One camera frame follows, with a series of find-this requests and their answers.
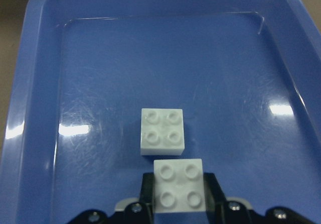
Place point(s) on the white block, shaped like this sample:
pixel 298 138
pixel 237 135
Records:
pixel 178 186
pixel 162 132

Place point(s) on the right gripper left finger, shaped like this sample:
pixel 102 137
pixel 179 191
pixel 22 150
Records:
pixel 140 211

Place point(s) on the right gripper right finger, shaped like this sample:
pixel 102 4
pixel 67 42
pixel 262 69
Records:
pixel 221 210

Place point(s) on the blue plastic tray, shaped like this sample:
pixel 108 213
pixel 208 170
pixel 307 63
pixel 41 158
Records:
pixel 246 74

